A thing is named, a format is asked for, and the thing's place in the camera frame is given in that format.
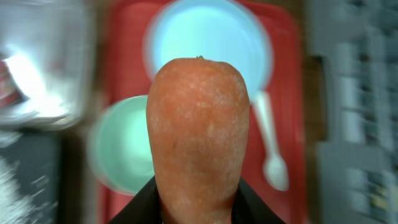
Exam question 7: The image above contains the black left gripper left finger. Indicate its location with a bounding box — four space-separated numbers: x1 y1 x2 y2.
108 177 162 224

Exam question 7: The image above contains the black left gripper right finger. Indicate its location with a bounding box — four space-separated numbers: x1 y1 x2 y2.
231 178 285 224

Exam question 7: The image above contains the white plastic spoon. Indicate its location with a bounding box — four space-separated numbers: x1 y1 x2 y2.
252 91 289 191

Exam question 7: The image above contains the mint green bowl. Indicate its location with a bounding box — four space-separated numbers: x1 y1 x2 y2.
87 95 154 195

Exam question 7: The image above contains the orange carrot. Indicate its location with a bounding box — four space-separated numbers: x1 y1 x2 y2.
146 57 249 223

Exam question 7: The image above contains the light blue plate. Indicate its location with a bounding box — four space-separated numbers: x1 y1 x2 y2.
144 0 274 100

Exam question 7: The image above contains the red snack wrapper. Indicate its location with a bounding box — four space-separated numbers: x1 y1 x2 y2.
0 60 22 108

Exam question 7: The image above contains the grey-blue dishwasher rack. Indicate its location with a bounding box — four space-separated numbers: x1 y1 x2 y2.
307 0 397 223

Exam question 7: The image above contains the black waste tray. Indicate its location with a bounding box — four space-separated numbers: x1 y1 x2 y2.
3 131 62 224

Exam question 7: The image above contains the spilled white rice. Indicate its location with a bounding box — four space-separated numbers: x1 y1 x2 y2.
1 131 34 224

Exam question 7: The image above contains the red plastic tray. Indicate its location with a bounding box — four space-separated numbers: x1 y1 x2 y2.
103 0 308 224

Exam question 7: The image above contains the clear plastic bin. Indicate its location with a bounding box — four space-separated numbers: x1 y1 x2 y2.
1 0 96 130

